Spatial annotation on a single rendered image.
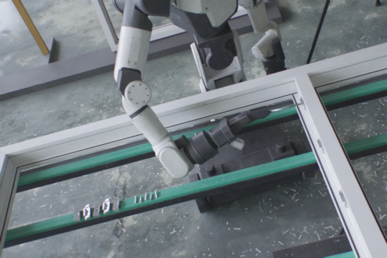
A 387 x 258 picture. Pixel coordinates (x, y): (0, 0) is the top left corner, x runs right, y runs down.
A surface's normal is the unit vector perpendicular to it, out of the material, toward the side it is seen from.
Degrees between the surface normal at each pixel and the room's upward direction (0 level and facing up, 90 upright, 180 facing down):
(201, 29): 107
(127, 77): 60
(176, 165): 64
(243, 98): 90
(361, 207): 0
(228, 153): 0
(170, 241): 0
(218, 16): 98
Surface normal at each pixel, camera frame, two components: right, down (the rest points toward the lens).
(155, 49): -0.24, -0.70
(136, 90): 0.21, 0.14
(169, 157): 0.01, 0.29
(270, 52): 0.66, 0.33
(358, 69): 0.11, 0.67
